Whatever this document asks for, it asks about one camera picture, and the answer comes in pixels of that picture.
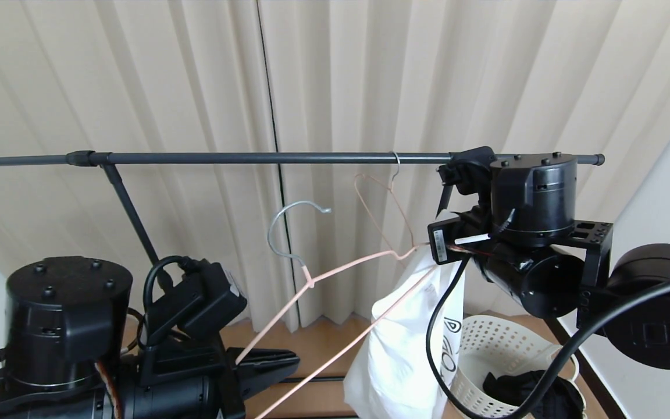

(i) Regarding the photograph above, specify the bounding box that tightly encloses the pink clothes hanger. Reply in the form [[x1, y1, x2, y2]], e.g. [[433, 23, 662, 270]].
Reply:
[[354, 152, 416, 257], [235, 201, 437, 419]]

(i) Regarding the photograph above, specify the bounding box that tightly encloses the beige curtain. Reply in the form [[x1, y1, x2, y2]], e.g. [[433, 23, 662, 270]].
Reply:
[[0, 0, 670, 332]]

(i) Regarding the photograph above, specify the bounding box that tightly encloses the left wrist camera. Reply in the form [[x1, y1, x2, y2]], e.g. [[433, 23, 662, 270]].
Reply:
[[137, 256, 248, 379]]

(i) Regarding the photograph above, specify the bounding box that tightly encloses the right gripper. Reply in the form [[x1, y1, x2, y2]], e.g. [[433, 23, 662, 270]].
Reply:
[[428, 209, 586, 318]]

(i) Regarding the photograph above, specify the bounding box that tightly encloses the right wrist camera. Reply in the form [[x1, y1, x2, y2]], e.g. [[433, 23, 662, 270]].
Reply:
[[437, 145, 496, 216]]

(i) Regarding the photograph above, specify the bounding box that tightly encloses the black clothes rack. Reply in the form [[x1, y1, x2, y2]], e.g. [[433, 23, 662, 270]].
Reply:
[[0, 150, 606, 385]]

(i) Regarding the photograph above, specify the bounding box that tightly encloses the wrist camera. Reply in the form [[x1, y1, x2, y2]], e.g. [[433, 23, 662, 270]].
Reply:
[[437, 145, 496, 216], [137, 256, 248, 379]]

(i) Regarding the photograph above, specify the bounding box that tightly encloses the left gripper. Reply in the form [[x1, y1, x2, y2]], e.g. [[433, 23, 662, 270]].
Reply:
[[99, 346, 301, 419]]

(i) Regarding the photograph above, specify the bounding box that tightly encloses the black garment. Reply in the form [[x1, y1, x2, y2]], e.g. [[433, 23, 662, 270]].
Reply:
[[482, 370, 583, 419]]

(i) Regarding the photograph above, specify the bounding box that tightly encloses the white printed t-shirt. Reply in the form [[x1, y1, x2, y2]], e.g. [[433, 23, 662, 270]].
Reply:
[[344, 247, 466, 419]]

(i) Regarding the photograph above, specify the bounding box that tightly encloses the white laundry basket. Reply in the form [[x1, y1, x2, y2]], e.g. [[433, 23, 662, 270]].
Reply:
[[448, 315, 580, 419]]

